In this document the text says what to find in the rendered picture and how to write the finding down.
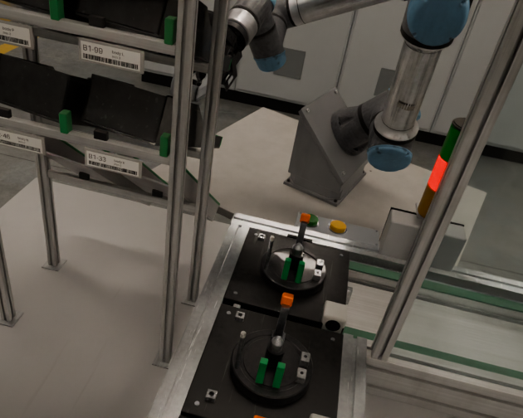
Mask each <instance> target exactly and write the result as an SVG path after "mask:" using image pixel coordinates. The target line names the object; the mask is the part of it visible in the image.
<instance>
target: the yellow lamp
mask: <svg viewBox="0 0 523 418"><path fill-rule="evenodd" d="M434 194H435V191H434V190H433V189H432V188H430V186H429V185H428V184H427V186H426V188H425V190H424V193H423V196H422V198H421V201H420V203H419V205H418V213H419V214H420V216H422V217H423V218H425V216H426V214H427V212H428V208H429V207H430V204H431V202H432V199H433V197H434Z"/></svg>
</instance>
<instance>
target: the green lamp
mask: <svg viewBox="0 0 523 418"><path fill-rule="evenodd" d="M460 132H461V131H459V130H457V129H456V128H455V127H454V126H453V125H452V124H451V126H450V129H449V130H448V133H447V137H446V138H445V141H444V143H443V146H442V149H441V151H440V154H439V155H440V157H441V158H442V159H443V160H444V161H445V162H447V163H448V160H449V158H450V156H451V154H452V151H453V149H454V146H455V144H456V142H457V139H458V136H459V134H460Z"/></svg>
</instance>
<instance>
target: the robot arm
mask: <svg viewBox="0 0 523 418"><path fill-rule="evenodd" d="M387 1H390V0H237V1H236V3H235V4H234V5H233V7H232V8H231V9H230V11H229V14H228V22H227V37H226V45H225V52H224V55H225V56H228V57H229V58H231V59H232V62H231V65H230V68H229V71H228V72H227V71H224V70H223V71H222V83H221V85H224V86H225V91H227V90H228V89H229V87H230V86H231V84H232V83H233V81H234V80H235V79H236V77H237V67H236V65H237V63H238V62H239V61H240V60H241V58H242V51H243V50H244V48H245V47H246V46H248V45H249V46H250V49H251V51H252V54H253V59H254V60H255V61H256V63H257V66H258V68H259V69H260V70H261V71H264V72H271V71H275V70H278V69H280V68H281V67H283V66H284V64H285V63H286V54H285V52H286V51H285V50H284V48H283V41H284V39H285V35H286V30H287V29H288V28H292V27H297V26H299V25H303V24H306V23H309V22H314V21H318V20H321V19H324V18H327V17H333V16H336V15H339V14H342V13H346V12H351V11H354V10H357V9H360V8H364V7H369V6H373V5H375V4H379V3H382V2H387ZM401 1H403V2H405V1H408V4H407V7H406V10H405V13H404V16H403V22H402V25H401V28H400V34H401V36H402V38H403V39H404V42H403V47H402V50H401V52H400V56H399V59H398V64H397V66H396V70H395V72H394V75H393V80H392V84H391V86H390V88H389V89H388V90H386V91H385V92H383V93H381V94H379V95H377V96H375V97H374V98H372V99H370V100H367V101H366V102H364V103H363V104H360V105H358V106H353V107H347V108H342V109H339V110H337V111H335V112H334V113H333V114H332V117H331V127H332V131H333V134H334V136H335V139H336V141H337V142H338V144H339V146H340V147H341V148H342V149H343V150H344V151H345V152H346V153H347V154H349V155H352V156H356V155H358V154H360V153H362V152H363V151H364V150H365V149H366V148H368V150H367V155H368V161H369V164H370V165H372V166H373V167H374V168H376V169H378V170H381V171H385V172H397V171H398V170H403V169H405V168H406V167H407V166H408V165H409V164H410V163H411V160H412V157H413V154H412V148H413V143H414V140H415V138H416V136H417V134H418V122H417V120H419V119H420V118H421V112H420V108H421V106H422V103H423V100H424V97H425V94H426V92H427V90H428V86H429V84H430V81H431V79H432V77H433V72H434V71H435V68H436V65H437V62H438V59H439V57H440V55H441V52H442V49H445V48H447V47H449V46H450V45H451V44H452V42H453V40H454V38H456V37H457V36H458V35H459V34H460V33H461V31H462V30H463V28H464V27H465V25H466V23H467V19H468V15H469V10H470V1H469V0H401ZM194 75H196V78H197V80H198V83H200V81H201V82H202V84H201V85H200V86H199V87H198V88H197V92H196V96H195V101H199V100H201V99H202V98H204V97H205V96H206V90H207V81H208V74H205V73H202V72H197V71H193V77H194ZM228 75H230V76H229V77H228V78H227V76H228ZM231 76H232V77H233V79H232V81H231V82H230V84H228V80H229V79H230V78H231ZM226 78H227V79H226Z"/></svg>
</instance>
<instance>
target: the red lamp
mask: <svg viewBox="0 0 523 418"><path fill-rule="evenodd" d="M446 166H447V162H445V161H444V160H443V159H442V158H441V157H440V155H438V158H437V161H436V163H435V166H434V168H433V171H432V174H431V176H430V178H429V180H428V185H429V186H430V188H432V189H433V190H434V191H436V190H437V187H438V184H439V183H440V180H441V178H442V175H443V173H444V170H445V168H446Z"/></svg>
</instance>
